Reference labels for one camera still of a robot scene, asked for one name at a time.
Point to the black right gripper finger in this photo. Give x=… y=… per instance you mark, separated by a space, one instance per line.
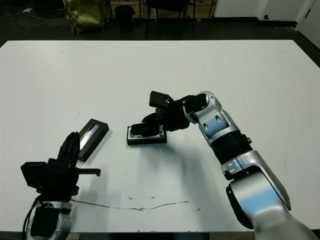
x=151 y=132
x=152 y=118

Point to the white paper sheet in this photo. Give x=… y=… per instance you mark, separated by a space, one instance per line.
x=27 y=10

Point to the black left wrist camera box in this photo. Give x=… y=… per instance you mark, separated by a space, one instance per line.
x=33 y=175

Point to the slim black camera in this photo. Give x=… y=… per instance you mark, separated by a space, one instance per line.
x=136 y=128

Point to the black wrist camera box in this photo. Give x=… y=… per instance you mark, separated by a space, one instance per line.
x=158 y=98
x=33 y=175

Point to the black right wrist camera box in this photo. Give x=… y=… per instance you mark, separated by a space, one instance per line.
x=158 y=98

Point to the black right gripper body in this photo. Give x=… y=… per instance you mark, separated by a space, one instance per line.
x=175 y=117

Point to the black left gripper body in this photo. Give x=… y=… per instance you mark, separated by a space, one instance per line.
x=62 y=180

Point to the black box with white insert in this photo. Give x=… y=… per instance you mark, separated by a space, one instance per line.
x=147 y=141

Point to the black trash bin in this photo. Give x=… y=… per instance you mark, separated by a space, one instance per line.
x=124 y=18

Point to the large crinkled plastic bag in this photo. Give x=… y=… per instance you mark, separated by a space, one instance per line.
x=85 y=15

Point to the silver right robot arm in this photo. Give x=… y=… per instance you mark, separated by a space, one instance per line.
x=257 y=195

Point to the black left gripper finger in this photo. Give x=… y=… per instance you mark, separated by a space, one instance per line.
x=67 y=148
x=76 y=150

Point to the black box lid with window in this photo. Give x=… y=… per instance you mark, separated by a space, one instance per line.
x=92 y=140

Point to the black chair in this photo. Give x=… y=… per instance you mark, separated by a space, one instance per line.
x=167 y=5

